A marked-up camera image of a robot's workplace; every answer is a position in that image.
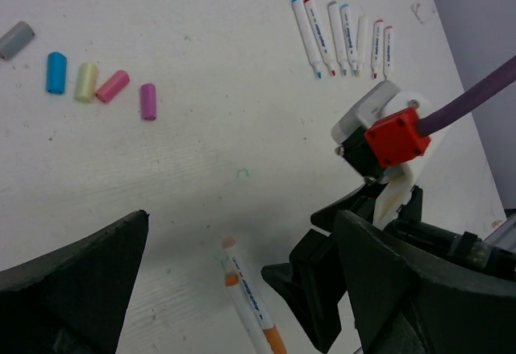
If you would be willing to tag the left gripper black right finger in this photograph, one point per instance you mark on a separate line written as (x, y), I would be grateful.
(405, 300)

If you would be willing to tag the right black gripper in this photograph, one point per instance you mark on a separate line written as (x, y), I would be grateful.
(312, 281)

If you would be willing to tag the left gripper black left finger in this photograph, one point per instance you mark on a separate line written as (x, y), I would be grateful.
(74, 299)

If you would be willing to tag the grey pen cap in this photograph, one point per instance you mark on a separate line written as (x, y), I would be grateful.
(16, 39)

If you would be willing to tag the grey pen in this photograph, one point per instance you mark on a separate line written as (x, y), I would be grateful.
(338, 36)

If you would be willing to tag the light blue pen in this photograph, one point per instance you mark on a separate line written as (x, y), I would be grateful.
(307, 37)

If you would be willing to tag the red cap pen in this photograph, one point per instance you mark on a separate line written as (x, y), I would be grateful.
(320, 35)

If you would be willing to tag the orange band pen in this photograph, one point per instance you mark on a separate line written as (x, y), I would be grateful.
(261, 329)

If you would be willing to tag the peach cap pen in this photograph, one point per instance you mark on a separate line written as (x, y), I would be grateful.
(235, 261)

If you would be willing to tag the aluminium mounting rail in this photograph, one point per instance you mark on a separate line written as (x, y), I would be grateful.
(505, 235)

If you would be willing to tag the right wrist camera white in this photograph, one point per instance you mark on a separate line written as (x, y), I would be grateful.
(379, 139)

